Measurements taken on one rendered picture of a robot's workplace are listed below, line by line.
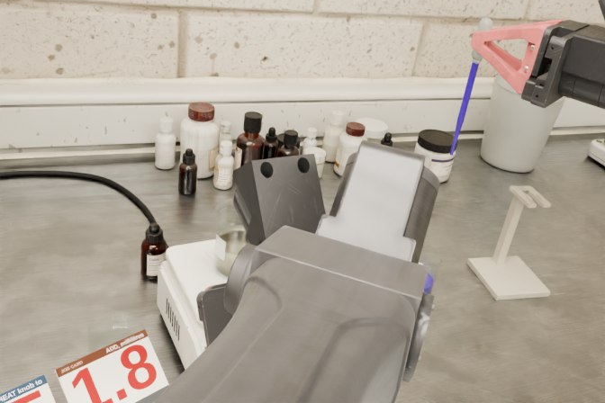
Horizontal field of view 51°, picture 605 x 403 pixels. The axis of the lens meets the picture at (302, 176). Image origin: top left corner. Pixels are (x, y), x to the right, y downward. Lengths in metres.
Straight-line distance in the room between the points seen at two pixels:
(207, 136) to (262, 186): 0.58
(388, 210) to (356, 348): 0.14
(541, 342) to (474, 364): 0.10
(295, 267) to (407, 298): 0.04
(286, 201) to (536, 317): 0.52
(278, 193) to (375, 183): 0.07
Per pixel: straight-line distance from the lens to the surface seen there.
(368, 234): 0.32
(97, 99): 1.01
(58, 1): 1.01
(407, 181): 0.33
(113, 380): 0.63
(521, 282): 0.89
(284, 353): 0.18
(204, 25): 1.04
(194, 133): 0.95
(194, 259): 0.66
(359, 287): 0.23
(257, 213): 0.38
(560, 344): 0.83
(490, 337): 0.79
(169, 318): 0.68
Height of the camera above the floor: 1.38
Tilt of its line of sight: 28 degrees down
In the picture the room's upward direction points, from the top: 9 degrees clockwise
